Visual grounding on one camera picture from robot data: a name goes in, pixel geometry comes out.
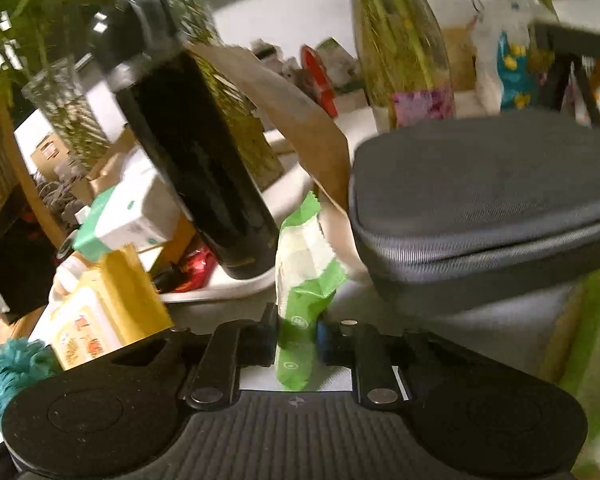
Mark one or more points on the left glass vase bamboo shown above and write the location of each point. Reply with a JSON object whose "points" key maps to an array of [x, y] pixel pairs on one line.
{"points": [[40, 42]]}

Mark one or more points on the middle glass vase bamboo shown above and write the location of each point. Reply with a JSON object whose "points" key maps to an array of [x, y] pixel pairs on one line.
{"points": [[197, 23]]}

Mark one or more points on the green white tissue box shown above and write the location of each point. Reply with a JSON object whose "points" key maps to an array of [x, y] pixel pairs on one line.
{"points": [[139, 210]]}

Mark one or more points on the yellow wet wipes pack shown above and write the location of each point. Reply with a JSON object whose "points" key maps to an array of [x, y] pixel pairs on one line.
{"points": [[113, 305]]}

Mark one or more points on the glass vase bamboo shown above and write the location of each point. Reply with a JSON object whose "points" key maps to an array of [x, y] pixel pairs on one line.
{"points": [[197, 23], [40, 42], [404, 63]]}

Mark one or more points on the grey zip hard case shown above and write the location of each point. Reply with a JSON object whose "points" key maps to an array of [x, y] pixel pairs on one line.
{"points": [[450, 216]]}

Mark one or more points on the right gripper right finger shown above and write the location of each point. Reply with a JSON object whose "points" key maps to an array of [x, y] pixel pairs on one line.
{"points": [[334, 344]]}

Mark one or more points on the brown paper bag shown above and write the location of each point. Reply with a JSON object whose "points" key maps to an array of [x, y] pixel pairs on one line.
{"points": [[322, 148]]}

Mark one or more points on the right glass vase bamboo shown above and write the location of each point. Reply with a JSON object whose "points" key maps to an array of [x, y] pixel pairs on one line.
{"points": [[404, 63]]}

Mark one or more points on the black thermos bottle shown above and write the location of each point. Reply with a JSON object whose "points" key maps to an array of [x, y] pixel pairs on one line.
{"points": [[160, 89]]}

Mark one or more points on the teal mesh bath sponge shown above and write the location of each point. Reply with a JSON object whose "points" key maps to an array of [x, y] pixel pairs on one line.
{"points": [[23, 364]]}

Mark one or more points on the green wet wipes pack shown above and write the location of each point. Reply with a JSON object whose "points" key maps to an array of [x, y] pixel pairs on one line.
{"points": [[307, 277]]}

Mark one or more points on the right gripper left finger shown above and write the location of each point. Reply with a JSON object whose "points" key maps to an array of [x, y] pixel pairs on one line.
{"points": [[258, 340]]}

